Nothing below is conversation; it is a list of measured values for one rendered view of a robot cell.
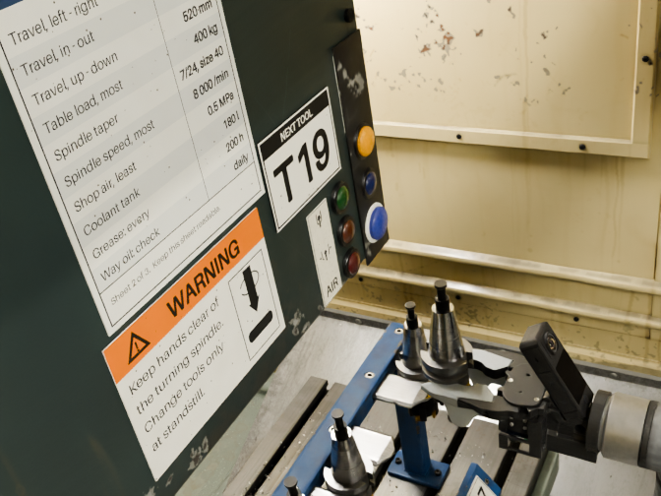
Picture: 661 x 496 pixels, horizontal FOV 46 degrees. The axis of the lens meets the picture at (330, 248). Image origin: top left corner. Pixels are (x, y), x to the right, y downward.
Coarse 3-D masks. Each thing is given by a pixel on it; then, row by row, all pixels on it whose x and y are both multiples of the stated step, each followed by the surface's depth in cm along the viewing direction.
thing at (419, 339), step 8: (408, 328) 111; (416, 328) 110; (408, 336) 111; (416, 336) 111; (424, 336) 112; (408, 344) 112; (416, 344) 111; (424, 344) 112; (408, 352) 112; (416, 352) 112; (408, 360) 113; (416, 360) 112; (408, 368) 114; (416, 368) 113
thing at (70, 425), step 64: (256, 0) 50; (320, 0) 57; (256, 64) 51; (320, 64) 58; (0, 128) 35; (256, 128) 52; (0, 192) 35; (320, 192) 61; (0, 256) 36; (64, 256) 39; (0, 320) 36; (64, 320) 40; (128, 320) 44; (0, 384) 37; (64, 384) 40; (256, 384) 57; (0, 448) 37; (64, 448) 41; (128, 448) 45; (192, 448) 51
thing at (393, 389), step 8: (392, 376) 114; (400, 376) 114; (384, 384) 113; (392, 384) 113; (400, 384) 112; (408, 384) 112; (416, 384) 112; (376, 392) 112; (384, 392) 112; (392, 392) 111; (400, 392) 111; (408, 392) 111; (416, 392) 111; (424, 392) 111; (384, 400) 111; (392, 400) 110; (400, 400) 110; (408, 400) 110; (416, 400) 109; (424, 400) 110
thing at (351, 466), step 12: (348, 432) 96; (336, 444) 95; (348, 444) 95; (336, 456) 96; (348, 456) 96; (360, 456) 98; (336, 468) 97; (348, 468) 97; (360, 468) 98; (336, 480) 98; (348, 480) 98
